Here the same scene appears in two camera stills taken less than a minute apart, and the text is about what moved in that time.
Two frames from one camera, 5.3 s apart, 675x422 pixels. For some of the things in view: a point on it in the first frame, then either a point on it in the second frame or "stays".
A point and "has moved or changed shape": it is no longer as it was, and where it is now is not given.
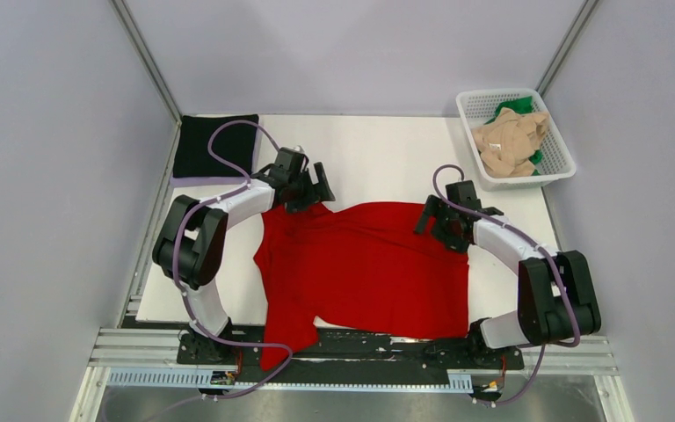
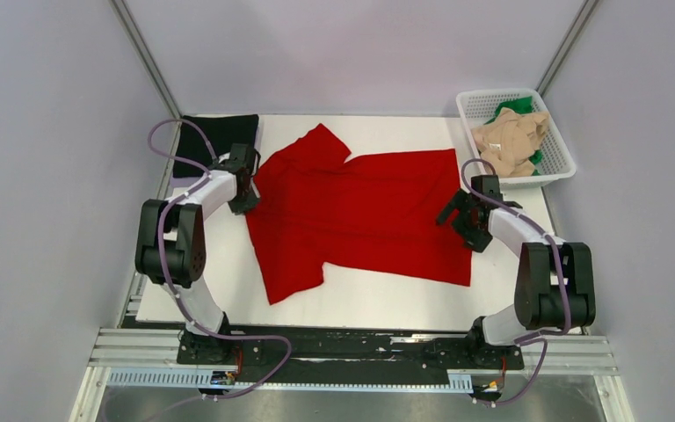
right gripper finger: (431, 207) → (456, 202)
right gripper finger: (453, 240) → (475, 239)
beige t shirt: (506, 143) stays
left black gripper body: (301, 185) → (250, 191)
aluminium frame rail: (141, 348) stays
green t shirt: (523, 105) stays
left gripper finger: (322, 191) → (242, 204)
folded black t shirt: (234, 142) stays
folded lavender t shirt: (194, 181) stays
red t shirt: (361, 267) has moved or changed shape
